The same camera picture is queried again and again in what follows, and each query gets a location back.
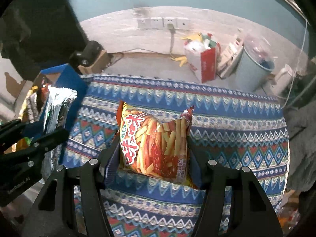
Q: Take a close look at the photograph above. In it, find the red fries snack bag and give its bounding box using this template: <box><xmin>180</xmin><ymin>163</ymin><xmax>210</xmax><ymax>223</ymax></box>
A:
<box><xmin>116</xmin><ymin>101</ymin><xmax>195</xmax><ymax>188</ymax></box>

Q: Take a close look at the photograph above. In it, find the patterned blue cloth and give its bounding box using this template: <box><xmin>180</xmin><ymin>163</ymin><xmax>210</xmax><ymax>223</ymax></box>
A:
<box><xmin>60</xmin><ymin>74</ymin><xmax>290</xmax><ymax>236</ymax></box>

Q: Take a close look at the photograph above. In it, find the light blue trash bin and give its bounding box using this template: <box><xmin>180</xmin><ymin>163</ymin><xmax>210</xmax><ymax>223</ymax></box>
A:
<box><xmin>235</xmin><ymin>48</ymin><xmax>275</xmax><ymax>92</ymax></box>

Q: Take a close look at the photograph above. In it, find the white wall socket strip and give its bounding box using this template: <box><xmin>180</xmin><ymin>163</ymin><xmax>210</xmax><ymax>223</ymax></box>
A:
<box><xmin>137</xmin><ymin>17</ymin><xmax>191</xmax><ymax>30</ymax></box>

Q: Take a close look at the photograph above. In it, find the banana peel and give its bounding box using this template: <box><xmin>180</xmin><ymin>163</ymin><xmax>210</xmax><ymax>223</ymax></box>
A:
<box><xmin>171</xmin><ymin>55</ymin><xmax>187</xmax><ymax>67</ymax></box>

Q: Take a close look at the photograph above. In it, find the black spotlight lamp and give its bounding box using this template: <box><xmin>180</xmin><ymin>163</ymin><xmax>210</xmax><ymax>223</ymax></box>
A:
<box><xmin>69</xmin><ymin>41</ymin><xmax>103</xmax><ymax>68</ymax></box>

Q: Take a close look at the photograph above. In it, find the blue cardboard box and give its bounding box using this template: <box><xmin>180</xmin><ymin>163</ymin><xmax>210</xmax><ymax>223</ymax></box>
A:
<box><xmin>18</xmin><ymin>63</ymin><xmax>89</xmax><ymax>154</ymax></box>

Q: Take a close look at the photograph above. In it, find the grey plug and cable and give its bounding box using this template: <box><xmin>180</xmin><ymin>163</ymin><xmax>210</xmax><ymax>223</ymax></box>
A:
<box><xmin>166</xmin><ymin>23</ymin><xmax>176</xmax><ymax>56</ymax></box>

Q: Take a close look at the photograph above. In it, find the yellow chips pack in box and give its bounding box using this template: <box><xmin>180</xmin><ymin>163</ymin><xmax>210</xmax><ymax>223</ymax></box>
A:
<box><xmin>18</xmin><ymin>86</ymin><xmax>44</xmax><ymax>123</ymax></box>

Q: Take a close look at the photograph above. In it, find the silver snack bag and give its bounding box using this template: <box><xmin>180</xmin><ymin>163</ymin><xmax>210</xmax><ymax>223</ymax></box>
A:
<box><xmin>41</xmin><ymin>86</ymin><xmax>77</xmax><ymax>181</ymax></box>

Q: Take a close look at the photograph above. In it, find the white carton box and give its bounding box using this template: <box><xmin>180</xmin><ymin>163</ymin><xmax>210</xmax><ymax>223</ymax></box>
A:
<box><xmin>216</xmin><ymin>35</ymin><xmax>244</xmax><ymax>79</ymax></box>

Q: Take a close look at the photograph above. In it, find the red white paper bag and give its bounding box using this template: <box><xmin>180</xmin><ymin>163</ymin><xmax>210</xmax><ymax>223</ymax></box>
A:
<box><xmin>184</xmin><ymin>33</ymin><xmax>221</xmax><ymax>83</ymax></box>

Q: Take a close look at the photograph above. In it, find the black cabinet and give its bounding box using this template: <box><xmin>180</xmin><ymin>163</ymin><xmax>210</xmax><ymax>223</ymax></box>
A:
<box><xmin>1</xmin><ymin>0</ymin><xmax>88</xmax><ymax>81</ymax></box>

